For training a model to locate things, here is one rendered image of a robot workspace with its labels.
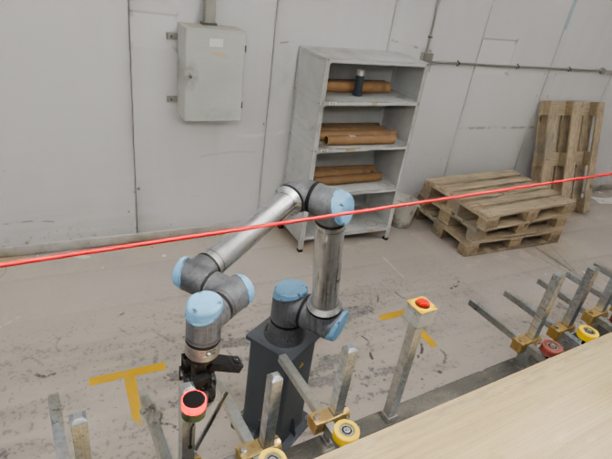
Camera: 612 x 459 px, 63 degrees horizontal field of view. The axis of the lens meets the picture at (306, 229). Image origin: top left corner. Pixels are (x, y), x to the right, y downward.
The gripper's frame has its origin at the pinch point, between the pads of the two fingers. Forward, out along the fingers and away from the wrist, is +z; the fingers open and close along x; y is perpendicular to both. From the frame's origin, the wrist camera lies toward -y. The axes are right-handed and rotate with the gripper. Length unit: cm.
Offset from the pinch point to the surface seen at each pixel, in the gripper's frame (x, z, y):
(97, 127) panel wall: -255, 5, -14
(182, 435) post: 9.8, -2.7, 10.3
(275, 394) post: 9.8, -6.3, -16.2
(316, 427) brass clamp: 10.5, 14.4, -32.6
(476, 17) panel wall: -234, -87, -323
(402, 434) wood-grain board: 27, 9, -53
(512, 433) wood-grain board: 41, 9, -86
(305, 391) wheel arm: -3.7, 14.3, -36.7
